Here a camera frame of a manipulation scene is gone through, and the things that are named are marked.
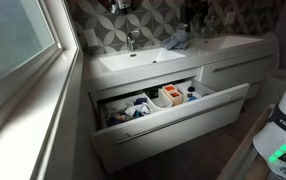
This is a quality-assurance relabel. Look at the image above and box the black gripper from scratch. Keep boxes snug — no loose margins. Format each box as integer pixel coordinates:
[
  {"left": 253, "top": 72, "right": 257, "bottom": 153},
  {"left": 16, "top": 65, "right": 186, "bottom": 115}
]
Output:
[{"left": 182, "top": 0, "right": 211, "bottom": 33}]

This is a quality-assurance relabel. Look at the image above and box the round wall mirror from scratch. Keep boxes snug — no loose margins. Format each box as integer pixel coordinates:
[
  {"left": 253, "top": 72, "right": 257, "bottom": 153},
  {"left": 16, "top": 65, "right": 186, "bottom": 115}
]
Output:
[{"left": 99, "top": 0, "right": 137, "bottom": 16}]

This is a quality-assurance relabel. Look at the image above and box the dark blue small item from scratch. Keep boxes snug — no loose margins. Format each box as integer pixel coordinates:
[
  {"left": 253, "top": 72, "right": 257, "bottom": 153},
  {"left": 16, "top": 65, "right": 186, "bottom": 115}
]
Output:
[{"left": 133, "top": 97, "right": 148, "bottom": 106}]

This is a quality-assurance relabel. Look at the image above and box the crumpled blue grey cloth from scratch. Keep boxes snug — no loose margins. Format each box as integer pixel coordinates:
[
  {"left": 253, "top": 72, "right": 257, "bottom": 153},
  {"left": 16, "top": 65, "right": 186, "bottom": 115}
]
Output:
[{"left": 160, "top": 29, "right": 191, "bottom": 51}]

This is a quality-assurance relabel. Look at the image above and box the white vanity counter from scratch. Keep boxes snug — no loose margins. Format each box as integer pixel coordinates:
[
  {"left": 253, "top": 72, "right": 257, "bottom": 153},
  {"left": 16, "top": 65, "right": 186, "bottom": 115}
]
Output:
[{"left": 82, "top": 33, "right": 281, "bottom": 93}]

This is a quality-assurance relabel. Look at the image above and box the wooden box orange inside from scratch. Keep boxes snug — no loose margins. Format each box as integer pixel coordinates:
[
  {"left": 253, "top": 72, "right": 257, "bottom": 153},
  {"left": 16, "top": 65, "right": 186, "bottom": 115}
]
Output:
[{"left": 162, "top": 84, "right": 178, "bottom": 96}]

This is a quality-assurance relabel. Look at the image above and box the white closed vanity drawer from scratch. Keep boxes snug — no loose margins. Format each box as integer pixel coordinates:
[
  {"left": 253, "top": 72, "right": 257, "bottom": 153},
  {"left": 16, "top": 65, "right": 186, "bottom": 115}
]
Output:
[{"left": 201, "top": 53, "right": 276, "bottom": 93}]

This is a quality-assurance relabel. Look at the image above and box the white wall outlet plate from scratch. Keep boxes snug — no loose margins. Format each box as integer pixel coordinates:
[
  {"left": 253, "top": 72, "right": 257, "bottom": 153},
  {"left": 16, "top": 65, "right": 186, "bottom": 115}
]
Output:
[{"left": 83, "top": 28, "right": 100, "bottom": 48}]

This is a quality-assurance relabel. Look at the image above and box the white open vanity drawer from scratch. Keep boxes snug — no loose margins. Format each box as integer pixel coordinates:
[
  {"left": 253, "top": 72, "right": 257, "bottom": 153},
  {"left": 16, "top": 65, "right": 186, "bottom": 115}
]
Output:
[{"left": 89, "top": 78, "right": 251, "bottom": 174}]

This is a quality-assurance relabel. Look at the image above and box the chrome sink faucet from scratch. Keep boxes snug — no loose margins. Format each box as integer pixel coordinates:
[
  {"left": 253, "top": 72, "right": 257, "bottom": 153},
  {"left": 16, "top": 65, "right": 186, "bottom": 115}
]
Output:
[
  {"left": 199, "top": 16, "right": 217, "bottom": 39},
  {"left": 126, "top": 29, "right": 141, "bottom": 53}
]

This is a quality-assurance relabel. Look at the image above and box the white curved drawer divider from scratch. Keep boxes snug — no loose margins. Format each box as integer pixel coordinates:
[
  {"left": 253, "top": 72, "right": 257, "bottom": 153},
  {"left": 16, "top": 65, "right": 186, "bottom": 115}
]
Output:
[{"left": 144, "top": 88, "right": 174, "bottom": 110}]

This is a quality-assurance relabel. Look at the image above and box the wooden robot platform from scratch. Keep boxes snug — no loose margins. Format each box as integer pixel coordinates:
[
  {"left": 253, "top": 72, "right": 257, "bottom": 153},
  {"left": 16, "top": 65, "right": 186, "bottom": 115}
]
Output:
[{"left": 216, "top": 104, "right": 277, "bottom": 180}]

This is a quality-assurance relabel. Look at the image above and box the frosted window with white frame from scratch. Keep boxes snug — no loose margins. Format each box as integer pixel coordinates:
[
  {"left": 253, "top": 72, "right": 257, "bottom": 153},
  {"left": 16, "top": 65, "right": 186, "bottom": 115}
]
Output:
[{"left": 0, "top": 0, "right": 64, "bottom": 93}]

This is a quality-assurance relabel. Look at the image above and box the white rectangular sink basin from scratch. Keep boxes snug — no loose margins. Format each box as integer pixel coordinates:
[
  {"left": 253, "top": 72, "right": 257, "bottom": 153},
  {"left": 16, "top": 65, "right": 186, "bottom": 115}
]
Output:
[
  {"left": 196, "top": 34, "right": 264, "bottom": 52},
  {"left": 98, "top": 47, "right": 187, "bottom": 73}
]

